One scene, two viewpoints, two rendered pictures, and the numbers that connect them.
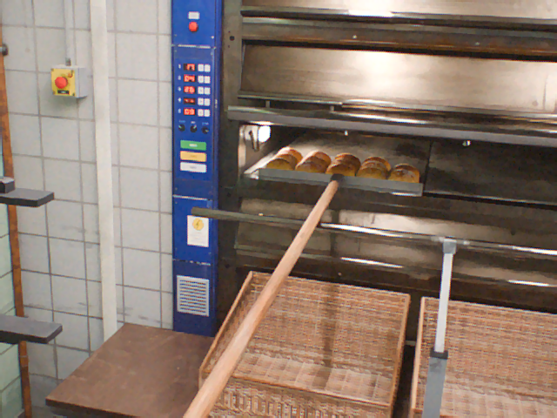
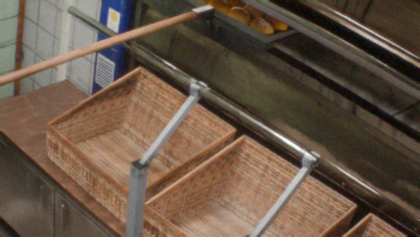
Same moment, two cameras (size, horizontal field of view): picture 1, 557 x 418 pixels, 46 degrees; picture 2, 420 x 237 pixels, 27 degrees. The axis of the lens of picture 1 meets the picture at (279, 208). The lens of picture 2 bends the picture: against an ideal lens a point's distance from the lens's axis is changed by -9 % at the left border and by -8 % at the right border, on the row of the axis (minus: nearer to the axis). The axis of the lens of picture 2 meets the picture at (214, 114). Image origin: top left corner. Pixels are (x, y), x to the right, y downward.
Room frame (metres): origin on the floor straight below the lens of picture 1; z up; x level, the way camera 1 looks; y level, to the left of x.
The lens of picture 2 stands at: (-0.69, -1.74, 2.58)
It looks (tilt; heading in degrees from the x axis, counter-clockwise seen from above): 30 degrees down; 28
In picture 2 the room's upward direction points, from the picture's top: 9 degrees clockwise
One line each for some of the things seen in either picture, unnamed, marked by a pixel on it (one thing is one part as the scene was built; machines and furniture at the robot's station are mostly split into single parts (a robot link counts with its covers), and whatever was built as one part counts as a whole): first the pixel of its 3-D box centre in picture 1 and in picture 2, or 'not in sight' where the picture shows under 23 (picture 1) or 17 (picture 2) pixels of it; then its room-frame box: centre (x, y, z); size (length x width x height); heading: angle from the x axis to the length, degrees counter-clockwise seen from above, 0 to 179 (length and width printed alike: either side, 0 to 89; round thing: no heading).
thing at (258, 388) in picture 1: (310, 351); (134, 143); (1.81, -0.11, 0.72); 0.56 x 0.49 x 0.28; 75
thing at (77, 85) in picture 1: (69, 81); not in sight; (2.24, 0.74, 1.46); 0.10 x 0.07 x 0.10; 76
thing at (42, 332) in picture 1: (23, 328); not in sight; (0.57, 0.25, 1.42); 0.07 x 0.03 x 0.01; 77
